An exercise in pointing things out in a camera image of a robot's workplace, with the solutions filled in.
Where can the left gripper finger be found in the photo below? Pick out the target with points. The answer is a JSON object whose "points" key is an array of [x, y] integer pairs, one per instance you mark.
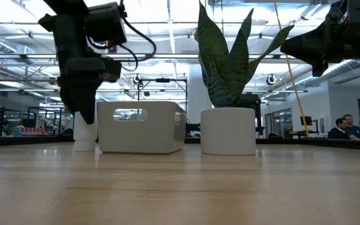
{"points": [[83, 100]]}

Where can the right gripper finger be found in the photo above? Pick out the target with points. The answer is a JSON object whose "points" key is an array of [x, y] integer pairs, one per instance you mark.
{"points": [[308, 47]]}

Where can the white pill bottle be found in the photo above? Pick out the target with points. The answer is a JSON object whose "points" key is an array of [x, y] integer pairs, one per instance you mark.
{"points": [[78, 131]]}

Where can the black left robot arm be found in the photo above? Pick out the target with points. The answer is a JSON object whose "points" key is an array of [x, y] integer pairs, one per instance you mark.
{"points": [[67, 7]]}

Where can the pale grey plastic basket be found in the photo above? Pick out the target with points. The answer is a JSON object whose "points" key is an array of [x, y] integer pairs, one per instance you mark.
{"points": [[155, 134]]}

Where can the black monitor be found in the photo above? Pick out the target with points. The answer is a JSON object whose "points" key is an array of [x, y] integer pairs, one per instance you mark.
{"points": [[306, 120]]}

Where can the black machine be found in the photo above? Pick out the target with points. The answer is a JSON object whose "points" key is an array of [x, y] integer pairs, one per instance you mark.
{"points": [[252, 103]]}

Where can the green snake plant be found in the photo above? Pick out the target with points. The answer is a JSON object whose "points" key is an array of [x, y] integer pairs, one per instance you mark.
{"points": [[220, 62]]}

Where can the person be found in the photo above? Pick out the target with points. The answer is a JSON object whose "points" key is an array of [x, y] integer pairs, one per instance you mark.
{"points": [[337, 132], [356, 131]]}

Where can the white plant pot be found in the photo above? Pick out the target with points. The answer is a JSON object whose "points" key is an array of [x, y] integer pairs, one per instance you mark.
{"points": [[228, 131]]}

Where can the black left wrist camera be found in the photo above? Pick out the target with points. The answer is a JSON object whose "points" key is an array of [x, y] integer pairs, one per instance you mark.
{"points": [[105, 25]]}

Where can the distant black frame rig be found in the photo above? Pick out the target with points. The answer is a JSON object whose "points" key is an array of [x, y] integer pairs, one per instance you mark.
{"points": [[162, 80]]}

